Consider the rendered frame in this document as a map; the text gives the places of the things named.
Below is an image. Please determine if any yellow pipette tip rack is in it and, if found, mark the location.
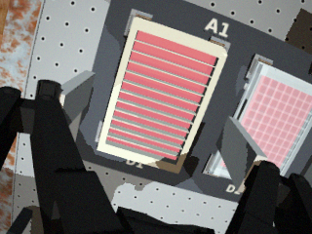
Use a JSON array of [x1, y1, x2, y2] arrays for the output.
[[304, 164, 312, 187]]

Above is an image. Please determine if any white well plate with pink wells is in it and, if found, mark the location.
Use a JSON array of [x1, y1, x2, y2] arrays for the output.
[[210, 61, 312, 179]]

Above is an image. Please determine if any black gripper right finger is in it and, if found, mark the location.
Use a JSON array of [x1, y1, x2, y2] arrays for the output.
[[215, 116, 312, 234]]

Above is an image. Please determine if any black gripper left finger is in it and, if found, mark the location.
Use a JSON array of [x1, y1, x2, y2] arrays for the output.
[[0, 70, 132, 234]]

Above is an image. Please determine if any pink trough reservoir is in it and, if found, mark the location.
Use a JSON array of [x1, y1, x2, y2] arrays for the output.
[[97, 17, 227, 174]]

